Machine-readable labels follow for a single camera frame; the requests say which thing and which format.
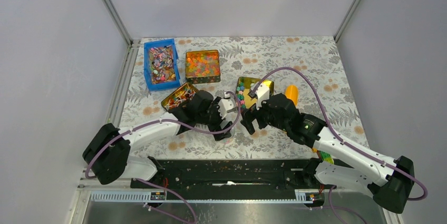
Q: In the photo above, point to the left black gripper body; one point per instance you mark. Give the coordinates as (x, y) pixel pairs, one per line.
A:
(213, 120)

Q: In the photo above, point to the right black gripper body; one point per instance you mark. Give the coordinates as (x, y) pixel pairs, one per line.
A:
(264, 117)

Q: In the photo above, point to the orange plastic scoop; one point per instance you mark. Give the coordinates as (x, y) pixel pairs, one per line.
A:
(292, 94)

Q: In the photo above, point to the white jar lid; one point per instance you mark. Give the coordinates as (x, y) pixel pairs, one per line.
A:
(228, 141)

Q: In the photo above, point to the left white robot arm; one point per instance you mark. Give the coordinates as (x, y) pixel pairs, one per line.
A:
(108, 155)

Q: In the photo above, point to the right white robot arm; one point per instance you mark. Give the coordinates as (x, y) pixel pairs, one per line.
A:
(385, 179)

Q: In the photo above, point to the tin of star candies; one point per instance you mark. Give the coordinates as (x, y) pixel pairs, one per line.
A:
(243, 87)

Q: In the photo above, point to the tin of lollipops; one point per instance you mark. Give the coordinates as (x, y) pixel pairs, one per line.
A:
(180, 96)

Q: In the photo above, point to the tin of orange gummies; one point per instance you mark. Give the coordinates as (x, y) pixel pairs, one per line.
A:
(202, 67)

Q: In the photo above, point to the colourful toy block stack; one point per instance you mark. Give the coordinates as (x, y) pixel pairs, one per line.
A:
(325, 157)

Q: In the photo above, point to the floral table mat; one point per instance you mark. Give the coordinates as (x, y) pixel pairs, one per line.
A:
(312, 63)

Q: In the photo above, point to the blue plastic candy bin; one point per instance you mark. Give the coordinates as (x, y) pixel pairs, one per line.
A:
(161, 65)

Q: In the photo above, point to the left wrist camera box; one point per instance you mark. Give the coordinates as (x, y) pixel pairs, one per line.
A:
(226, 107)

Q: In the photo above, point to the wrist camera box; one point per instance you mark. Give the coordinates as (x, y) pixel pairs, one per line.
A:
(226, 107)
(261, 92)

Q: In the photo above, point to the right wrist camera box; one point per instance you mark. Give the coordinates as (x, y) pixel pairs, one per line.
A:
(261, 92)

